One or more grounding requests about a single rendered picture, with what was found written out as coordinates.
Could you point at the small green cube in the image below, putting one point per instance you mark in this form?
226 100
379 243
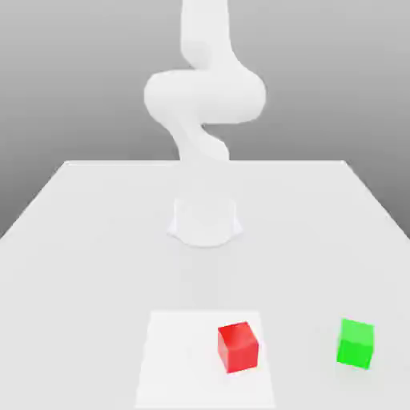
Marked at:
355 346

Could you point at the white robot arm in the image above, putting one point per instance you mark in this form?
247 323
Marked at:
205 96

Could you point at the small red cube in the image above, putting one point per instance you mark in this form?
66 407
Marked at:
238 347

